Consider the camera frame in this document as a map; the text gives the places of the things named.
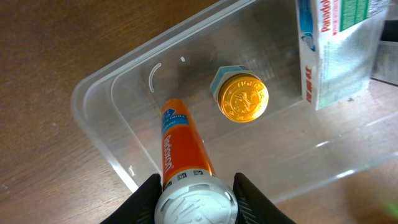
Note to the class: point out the orange tablet tube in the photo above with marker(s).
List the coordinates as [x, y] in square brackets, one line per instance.
[191, 191]

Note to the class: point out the clear plastic container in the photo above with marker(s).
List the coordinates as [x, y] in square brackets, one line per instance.
[290, 150]

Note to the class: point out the white green medicine box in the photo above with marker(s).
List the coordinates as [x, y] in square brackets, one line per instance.
[338, 41]

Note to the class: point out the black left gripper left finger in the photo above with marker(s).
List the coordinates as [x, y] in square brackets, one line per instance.
[139, 208]

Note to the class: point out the dark brown syrup bottle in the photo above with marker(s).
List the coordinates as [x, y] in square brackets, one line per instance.
[385, 67]

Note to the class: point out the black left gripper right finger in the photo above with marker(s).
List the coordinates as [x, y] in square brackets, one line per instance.
[253, 206]

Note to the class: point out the gold lid small jar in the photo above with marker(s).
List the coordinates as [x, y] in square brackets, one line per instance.
[241, 95]

